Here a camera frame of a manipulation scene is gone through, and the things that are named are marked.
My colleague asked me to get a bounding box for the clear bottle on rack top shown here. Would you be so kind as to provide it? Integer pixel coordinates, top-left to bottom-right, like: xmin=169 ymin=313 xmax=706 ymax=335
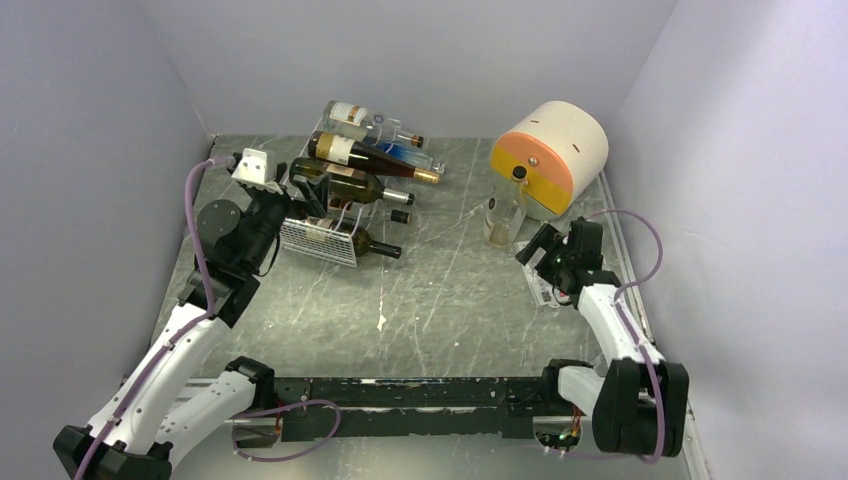
xmin=318 ymin=100 xmax=425 ymax=148

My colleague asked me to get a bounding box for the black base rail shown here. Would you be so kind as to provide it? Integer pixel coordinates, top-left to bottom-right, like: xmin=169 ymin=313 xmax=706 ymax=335
xmin=275 ymin=377 xmax=577 ymax=442

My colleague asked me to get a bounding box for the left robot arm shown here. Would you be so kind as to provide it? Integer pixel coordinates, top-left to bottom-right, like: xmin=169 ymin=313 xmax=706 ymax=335
xmin=53 ymin=177 xmax=301 ymax=479

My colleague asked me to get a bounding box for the white paper label sheet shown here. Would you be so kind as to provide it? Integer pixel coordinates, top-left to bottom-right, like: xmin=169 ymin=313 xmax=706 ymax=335
xmin=522 ymin=249 xmax=570 ymax=309

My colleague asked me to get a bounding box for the brown bottle gold foil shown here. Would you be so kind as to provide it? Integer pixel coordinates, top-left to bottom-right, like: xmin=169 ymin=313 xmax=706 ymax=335
xmin=306 ymin=131 xmax=441 ymax=184

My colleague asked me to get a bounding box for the cream orange yellow cylinder box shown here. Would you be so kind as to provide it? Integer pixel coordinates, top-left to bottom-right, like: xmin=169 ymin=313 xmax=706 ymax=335
xmin=490 ymin=100 xmax=609 ymax=221

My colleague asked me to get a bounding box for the clear bottle white gold label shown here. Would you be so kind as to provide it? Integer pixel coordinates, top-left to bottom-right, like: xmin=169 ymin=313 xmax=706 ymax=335
xmin=484 ymin=166 xmax=527 ymax=247

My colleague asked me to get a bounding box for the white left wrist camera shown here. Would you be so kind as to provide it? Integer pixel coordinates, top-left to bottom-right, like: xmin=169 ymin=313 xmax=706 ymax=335
xmin=231 ymin=148 xmax=279 ymax=192

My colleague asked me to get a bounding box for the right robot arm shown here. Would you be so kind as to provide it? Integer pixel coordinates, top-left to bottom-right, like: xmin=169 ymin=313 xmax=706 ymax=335
xmin=515 ymin=217 xmax=690 ymax=462

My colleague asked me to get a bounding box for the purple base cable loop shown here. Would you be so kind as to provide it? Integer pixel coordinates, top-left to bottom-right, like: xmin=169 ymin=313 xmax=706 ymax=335
xmin=230 ymin=398 xmax=343 ymax=464

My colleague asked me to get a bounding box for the dark green bottle black neck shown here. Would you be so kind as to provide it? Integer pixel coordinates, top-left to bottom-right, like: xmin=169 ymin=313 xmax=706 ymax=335
xmin=305 ymin=217 xmax=402 ymax=259

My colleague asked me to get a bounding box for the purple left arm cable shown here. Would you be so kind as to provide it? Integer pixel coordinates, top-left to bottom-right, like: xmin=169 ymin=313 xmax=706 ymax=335
xmin=72 ymin=156 xmax=236 ymax=480

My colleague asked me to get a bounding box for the blue clear bottle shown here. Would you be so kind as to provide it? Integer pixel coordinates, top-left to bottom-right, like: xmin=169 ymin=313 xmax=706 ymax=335
xmin=376 ymin=142 xmax=445 ymax=174

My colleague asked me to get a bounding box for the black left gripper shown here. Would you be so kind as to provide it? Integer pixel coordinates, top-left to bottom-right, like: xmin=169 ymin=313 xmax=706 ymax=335
xmin=243 ymin=162 xmax=331 ymax=271

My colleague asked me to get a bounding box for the white wire wine rack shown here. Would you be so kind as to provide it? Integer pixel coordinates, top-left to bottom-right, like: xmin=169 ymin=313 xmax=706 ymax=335
xmin=278 ymin=129 xmax=439 ymax=269

